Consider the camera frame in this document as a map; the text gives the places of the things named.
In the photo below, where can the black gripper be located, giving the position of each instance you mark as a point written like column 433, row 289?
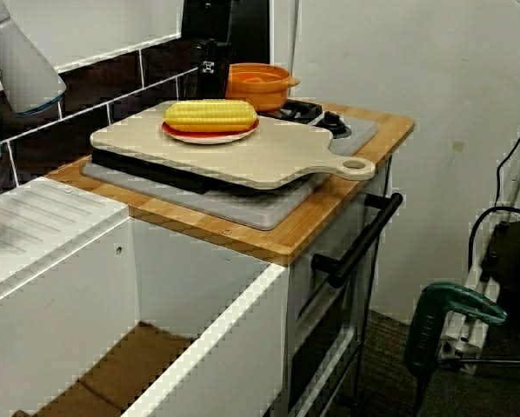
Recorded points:
column 205, row 19

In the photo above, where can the yellow toy corn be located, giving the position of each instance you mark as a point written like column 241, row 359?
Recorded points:
column 208, row 115

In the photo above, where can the red plate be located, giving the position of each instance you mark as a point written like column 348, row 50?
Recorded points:
column 208, row 138

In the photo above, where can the orange toy pot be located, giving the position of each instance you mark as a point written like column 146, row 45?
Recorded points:
column 260, row 97

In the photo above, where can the black kitchen side panel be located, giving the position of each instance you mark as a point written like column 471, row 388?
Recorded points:
column 251, row 30

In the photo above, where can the black burner grate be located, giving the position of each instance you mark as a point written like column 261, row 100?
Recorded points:
column 299, row 108
column 155, row 171

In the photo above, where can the wooden cutting board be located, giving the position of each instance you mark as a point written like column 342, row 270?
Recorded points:
column 264, row 156

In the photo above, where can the black stove knob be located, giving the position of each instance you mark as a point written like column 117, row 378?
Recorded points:
column 331, row 123

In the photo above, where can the dark tile backsplash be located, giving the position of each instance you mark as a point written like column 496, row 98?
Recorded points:
column 90, row 87

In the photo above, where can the grey stove top panel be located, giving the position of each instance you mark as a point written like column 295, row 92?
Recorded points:
column 242, row 208

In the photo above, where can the wooden kitchen countertop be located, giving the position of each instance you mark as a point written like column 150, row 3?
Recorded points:
column 321, row 217

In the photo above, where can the white oven door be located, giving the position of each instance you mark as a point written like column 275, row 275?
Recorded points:
column 329, row 304

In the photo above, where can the white toy sink unit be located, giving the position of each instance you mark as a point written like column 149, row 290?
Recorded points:
column 47, row 304

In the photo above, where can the brown cardboard sheet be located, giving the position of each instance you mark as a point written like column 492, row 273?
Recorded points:
column 125, row 373

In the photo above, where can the green handheld tool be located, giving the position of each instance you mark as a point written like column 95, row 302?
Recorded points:
column 429, row 321

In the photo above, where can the dark equipment box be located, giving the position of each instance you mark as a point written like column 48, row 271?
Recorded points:
column 516, row 260

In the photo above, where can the aluminium extrusion frame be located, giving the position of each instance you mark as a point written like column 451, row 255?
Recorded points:
column 477, row 282

